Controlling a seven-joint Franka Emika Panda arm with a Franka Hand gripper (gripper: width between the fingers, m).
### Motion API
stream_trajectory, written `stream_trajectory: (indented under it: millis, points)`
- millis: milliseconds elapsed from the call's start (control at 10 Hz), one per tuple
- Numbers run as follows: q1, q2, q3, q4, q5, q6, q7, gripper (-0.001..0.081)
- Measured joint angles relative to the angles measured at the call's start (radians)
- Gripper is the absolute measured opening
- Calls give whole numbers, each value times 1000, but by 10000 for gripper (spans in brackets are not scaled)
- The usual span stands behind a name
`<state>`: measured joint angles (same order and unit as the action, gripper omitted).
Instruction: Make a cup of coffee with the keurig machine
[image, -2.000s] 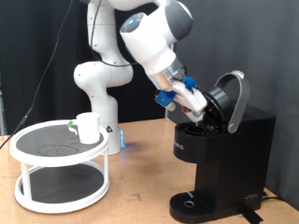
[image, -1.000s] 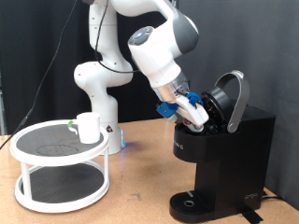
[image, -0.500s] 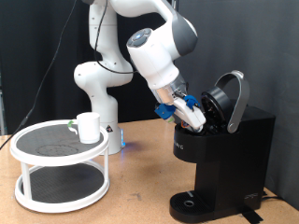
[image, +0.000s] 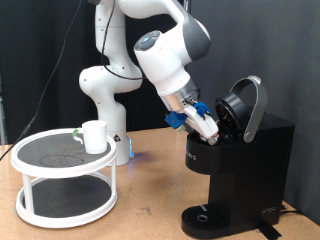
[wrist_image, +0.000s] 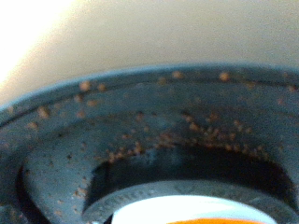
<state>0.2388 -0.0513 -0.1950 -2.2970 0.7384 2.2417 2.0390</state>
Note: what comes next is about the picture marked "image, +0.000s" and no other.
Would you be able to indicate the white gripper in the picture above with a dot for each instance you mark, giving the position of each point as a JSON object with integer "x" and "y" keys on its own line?
{"x": 201, "y": 123}

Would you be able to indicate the black Keurig coffee machine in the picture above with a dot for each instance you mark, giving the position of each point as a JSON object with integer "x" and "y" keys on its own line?
{"x": 253, "y": 160}

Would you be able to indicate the white mug with green tape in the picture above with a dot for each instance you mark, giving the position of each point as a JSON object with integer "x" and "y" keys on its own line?
{"x": 95, "y": 138}

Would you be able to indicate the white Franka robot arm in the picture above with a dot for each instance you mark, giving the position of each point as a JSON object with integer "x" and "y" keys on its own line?
{"x": 163, "y": 63}

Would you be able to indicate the black tape strip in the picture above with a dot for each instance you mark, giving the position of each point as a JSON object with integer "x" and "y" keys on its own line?
{"x": 270, "y": 231}

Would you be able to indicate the white two-tier turntable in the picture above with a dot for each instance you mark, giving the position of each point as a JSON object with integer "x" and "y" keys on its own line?
{"x": 63, "y": 171}

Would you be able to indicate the grey metal pole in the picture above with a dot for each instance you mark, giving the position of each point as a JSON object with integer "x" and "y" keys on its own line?
{"x": 1, "y": 116}

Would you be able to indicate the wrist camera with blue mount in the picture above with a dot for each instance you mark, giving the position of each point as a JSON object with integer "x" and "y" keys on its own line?
{"x": 175, "y": 120}

